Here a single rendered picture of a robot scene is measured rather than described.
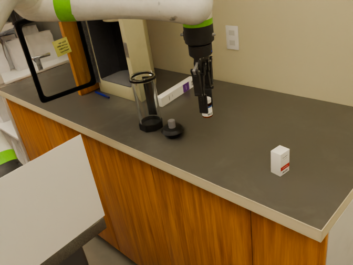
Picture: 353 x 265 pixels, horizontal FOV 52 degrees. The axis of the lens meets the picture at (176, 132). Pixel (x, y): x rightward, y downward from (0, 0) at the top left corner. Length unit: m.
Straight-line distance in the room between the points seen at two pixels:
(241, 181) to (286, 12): 0.79
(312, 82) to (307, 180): 0.62
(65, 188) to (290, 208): 0.60
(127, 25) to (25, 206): 0.99
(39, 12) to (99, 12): 0.16
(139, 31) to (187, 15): 0.77
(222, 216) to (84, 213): 0.47
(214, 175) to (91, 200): 0.39
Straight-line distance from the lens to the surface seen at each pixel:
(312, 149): 1.29
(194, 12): 0.95
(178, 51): 2.07
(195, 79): 1.14
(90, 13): 1.01
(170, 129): 1.39
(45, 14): 1.05
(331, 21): 1.55
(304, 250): 1.11
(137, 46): 1.71
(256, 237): 1.20
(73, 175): 0.98
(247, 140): 1.33
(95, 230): 1.09
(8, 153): 1.07
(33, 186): 0.93
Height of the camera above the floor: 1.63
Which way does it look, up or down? 29 degrees down
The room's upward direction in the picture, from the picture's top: 9 degrees counter-clockwise
